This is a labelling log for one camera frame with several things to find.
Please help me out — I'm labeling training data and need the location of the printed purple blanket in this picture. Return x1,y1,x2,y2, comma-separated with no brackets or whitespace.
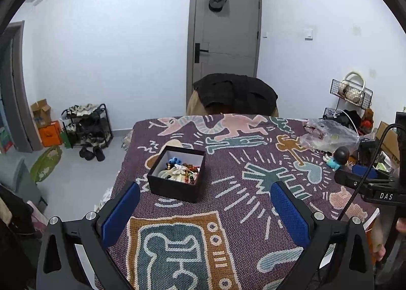
105,114,380,290

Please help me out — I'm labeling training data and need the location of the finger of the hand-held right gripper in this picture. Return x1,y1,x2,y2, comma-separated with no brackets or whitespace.
351,164,380,180
334,170,395,194

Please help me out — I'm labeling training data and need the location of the red brown stuffed toy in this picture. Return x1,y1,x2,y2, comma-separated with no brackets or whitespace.
362,108,375,131

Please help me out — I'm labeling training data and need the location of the black door handle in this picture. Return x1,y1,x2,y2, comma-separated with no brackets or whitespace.
193,43,210,64

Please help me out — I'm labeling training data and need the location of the pink bag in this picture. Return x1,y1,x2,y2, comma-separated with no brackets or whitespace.
27,200,48,231

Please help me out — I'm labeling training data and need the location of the black wire basket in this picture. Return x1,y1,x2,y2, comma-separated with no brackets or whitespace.
330,79,373,110

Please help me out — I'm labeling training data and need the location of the black jewelry box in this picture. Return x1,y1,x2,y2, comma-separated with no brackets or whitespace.
147,146,206,204

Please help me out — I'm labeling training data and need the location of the black bead bracelet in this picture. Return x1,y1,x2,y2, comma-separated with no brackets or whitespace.
163,172,198,185

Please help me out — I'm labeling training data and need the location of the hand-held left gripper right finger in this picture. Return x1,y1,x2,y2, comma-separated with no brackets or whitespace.
270,181,376,290

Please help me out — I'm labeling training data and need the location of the white handbag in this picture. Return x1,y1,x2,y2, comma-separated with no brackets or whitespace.
341,71,367,104

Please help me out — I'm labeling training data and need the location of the open cardboard box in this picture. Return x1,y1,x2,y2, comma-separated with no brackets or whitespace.
376,121,402,167

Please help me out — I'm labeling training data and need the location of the grey doorway frame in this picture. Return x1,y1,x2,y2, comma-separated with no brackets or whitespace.
0,21,42,154

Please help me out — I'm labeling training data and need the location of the brown cardboard box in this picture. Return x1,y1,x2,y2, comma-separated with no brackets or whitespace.
30,99,52,128

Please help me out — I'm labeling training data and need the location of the doll with black head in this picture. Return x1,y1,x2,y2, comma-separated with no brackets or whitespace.
323,147,351,172

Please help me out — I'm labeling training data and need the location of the black shoe rack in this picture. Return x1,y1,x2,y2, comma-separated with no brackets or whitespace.
60,103,114,150

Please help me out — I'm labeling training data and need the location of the orange box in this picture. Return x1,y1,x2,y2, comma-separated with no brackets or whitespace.
39,121,63,148

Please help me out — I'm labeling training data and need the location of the green red carton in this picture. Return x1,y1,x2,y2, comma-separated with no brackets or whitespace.
0,126,15,154

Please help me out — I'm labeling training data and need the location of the green floor mat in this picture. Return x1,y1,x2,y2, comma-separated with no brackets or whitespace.
30,146,63,184

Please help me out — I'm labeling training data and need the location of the grey sofa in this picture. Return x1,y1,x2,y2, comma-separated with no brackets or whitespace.
0,153,42,211

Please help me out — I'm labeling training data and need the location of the black cloth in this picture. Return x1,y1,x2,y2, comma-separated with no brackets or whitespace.
193,73,279,116

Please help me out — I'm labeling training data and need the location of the dark cloth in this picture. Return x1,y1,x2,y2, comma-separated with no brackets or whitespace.
0,184,36,237

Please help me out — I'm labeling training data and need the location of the green bag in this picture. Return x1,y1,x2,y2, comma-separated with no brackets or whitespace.
61,130,73,150

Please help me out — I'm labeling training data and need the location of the grey door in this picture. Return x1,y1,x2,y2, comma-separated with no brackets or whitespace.
187,0,263,116

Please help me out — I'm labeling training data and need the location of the black bag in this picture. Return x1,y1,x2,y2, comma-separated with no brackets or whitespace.
333,109,362,135

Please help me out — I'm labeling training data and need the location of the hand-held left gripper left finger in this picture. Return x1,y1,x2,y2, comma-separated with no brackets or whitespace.
36,181,141,290

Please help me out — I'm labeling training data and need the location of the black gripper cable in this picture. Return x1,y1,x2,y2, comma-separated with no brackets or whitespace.
337,123,406,221

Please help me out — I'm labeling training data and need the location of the tan chair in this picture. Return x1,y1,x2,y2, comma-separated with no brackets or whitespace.
186,89,280,118

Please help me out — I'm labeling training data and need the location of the clear plastic bag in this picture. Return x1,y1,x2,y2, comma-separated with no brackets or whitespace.
299,119,361,154

